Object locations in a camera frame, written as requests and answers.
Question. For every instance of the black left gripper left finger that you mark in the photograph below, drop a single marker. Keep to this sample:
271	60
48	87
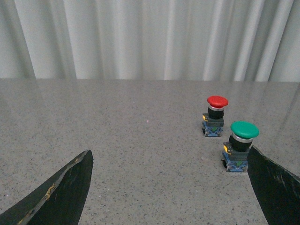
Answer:
59	200

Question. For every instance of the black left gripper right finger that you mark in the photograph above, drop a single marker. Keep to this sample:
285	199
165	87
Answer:
276	188

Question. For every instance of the green mushroom push button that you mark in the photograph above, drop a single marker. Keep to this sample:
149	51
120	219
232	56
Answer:
236	149

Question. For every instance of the red mushroom push button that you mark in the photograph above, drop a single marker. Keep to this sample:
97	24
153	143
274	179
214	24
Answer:
213	121

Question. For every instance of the white pleated curtain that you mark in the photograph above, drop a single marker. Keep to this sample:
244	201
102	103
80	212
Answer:
222	40

